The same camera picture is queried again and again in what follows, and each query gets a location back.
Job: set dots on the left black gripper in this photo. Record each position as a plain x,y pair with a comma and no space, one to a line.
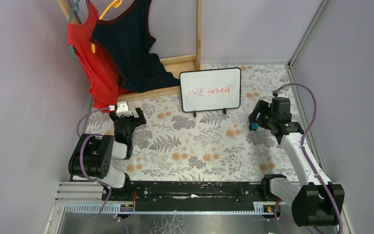
126,118

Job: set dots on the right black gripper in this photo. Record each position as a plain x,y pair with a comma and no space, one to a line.
259,113

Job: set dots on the white whiteboard black frame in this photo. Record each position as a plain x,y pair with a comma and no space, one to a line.
208,90

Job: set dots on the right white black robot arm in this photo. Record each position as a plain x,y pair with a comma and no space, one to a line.
317,201

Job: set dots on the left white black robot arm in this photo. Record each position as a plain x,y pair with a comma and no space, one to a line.
91,158

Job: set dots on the metal whiteboard stand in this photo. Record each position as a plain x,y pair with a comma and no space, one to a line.
217,111

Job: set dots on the red tank top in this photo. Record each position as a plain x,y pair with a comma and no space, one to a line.
98,68

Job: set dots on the floral patterned mat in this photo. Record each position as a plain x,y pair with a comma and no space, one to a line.
174,145

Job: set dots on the navy tank top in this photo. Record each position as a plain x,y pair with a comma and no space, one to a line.
127,42

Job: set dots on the wooden clothes rack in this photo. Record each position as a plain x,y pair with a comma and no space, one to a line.
175,65

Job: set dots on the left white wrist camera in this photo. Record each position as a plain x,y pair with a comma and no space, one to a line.
120,109

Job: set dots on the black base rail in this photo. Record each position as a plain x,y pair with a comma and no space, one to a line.
191,196

